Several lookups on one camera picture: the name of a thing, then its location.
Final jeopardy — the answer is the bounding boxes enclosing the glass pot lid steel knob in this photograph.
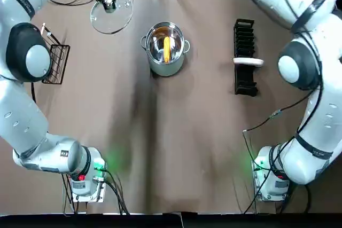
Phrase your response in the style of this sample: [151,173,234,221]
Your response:
[90,0,134,35]

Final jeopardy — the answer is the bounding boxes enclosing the yellow corn cob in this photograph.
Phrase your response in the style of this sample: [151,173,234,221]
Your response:
[163,36,172,64]

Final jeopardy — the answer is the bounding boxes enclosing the pale pink round plate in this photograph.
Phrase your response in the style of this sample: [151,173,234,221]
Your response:
[232,57,265,67]

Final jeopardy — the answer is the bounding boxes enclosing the black slotted dish rack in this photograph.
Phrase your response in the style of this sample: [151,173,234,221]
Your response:
[234,18,259,97]

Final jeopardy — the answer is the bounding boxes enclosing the black wire cup rack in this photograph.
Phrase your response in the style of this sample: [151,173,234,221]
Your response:
[41,22,71,85]

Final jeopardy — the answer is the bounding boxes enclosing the steel pot pale green handles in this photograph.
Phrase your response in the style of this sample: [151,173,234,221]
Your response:
[139,21,191,77]

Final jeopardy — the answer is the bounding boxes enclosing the black cable with beige connector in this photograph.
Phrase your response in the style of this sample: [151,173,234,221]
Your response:
[242,89,321,214]

